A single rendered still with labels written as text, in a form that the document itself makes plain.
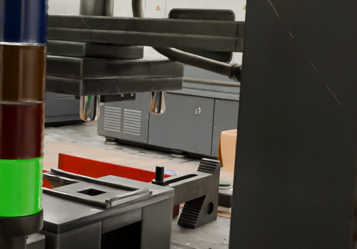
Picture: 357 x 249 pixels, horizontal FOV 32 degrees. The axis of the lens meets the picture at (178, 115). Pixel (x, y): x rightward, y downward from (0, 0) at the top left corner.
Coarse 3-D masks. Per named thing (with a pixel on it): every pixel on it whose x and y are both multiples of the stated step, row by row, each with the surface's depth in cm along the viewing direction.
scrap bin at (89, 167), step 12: (60, 156) 106; (72, 156) 104; (60, 168) 106; (72, 168) 104; (84, 168) 103; (96, 168) 101; (108, 168) 100; (120, 168) 99; (132, 168) 97; (144, 180) 96
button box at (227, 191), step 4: (232, 184) 103; (220, 188) 99; (224, 188) 99; (228, 188) 99; (232, 188) 100; (220, 192) 97; (224, 192) 97; (228, 192) 97; (220, 196) 97; (224, 196) 97; (228, 196) 96; (220, 200) 97; (224, 200) 97; (228, 200) 96; (220, 204) 97; (224, 204) 97; (228, 204) 96; (220, 208) 97; (224, 208) 97; (228, 208) 97
